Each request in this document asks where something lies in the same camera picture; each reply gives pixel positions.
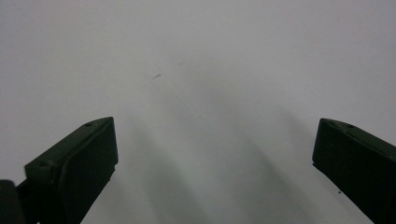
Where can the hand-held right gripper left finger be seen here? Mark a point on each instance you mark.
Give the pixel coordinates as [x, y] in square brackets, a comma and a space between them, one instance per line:
[77, 171]

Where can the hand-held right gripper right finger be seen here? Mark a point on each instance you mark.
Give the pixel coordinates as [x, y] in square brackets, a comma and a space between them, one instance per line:
[358, 168]

